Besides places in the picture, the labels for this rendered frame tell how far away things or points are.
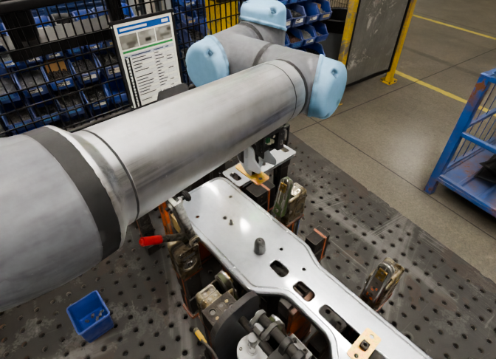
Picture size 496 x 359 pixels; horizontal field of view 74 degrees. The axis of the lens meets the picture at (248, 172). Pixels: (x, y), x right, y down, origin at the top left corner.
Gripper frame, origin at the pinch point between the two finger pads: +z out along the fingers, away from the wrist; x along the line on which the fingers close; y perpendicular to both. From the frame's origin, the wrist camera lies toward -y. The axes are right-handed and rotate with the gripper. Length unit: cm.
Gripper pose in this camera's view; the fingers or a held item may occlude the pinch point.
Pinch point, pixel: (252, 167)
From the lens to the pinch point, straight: 76.6
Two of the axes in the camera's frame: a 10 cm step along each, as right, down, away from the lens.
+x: 7.6, -4.2, 4.9
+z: -0.1, 7.5, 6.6
